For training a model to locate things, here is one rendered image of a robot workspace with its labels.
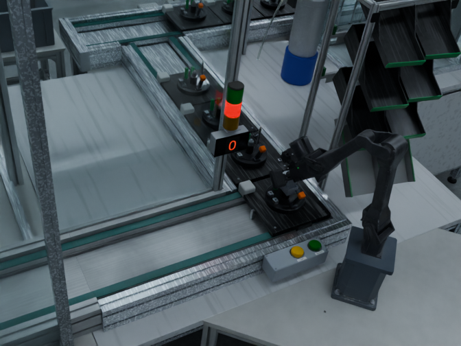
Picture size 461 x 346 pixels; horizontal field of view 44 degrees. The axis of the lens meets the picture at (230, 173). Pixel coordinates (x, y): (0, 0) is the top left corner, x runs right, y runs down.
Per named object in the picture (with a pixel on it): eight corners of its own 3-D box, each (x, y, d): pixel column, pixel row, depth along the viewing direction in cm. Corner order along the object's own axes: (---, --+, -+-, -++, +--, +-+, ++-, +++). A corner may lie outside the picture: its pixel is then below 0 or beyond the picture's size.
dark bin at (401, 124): (422, 136, 201) (434, 127, 194) (390, 141, 197) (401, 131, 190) (396, 68, 210) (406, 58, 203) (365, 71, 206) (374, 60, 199)
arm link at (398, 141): (411, 137, 153) (389, 128, 157) (396, 148, 149) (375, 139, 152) (389, 227, 172) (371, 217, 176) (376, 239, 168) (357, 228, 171)
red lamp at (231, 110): (243, 116, 177) (245, 103, 173) (228, 119, 175) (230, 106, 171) (235, 107, 180) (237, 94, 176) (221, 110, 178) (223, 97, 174)
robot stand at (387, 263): (374, 312, 183) (394, 272, 169) (330, 298, 185) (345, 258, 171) (379, 277, 193) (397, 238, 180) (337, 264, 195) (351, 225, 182)
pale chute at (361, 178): (377, 192, 206) (384, 191, 202) (345, 197, 202) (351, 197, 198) (365, 115, 207) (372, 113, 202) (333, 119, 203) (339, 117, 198)
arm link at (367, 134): (408, 144, 155) (386, 112, 156) (392, 156, 150) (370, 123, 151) (342, 181, 179) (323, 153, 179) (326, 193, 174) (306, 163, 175)
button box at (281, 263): (325, 262, 190) (329, 250, 186) (272, 283, 182) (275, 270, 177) (313, 247, 195) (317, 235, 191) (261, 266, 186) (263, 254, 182)
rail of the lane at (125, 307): (345, 242, 204) (352, 221, 196) (103, 332, 166) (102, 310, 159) (336, 231, 207) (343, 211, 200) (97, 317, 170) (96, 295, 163)
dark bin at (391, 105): (405, 108, 184) (417, 96, 177) (370, 112, 180) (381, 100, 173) (376, 36, 193) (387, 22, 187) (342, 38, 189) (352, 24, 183)
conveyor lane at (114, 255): (324, 234, 205) (331, 215, 199) (97, 315, 170) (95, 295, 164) (282, 183, 223) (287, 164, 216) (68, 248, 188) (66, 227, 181)
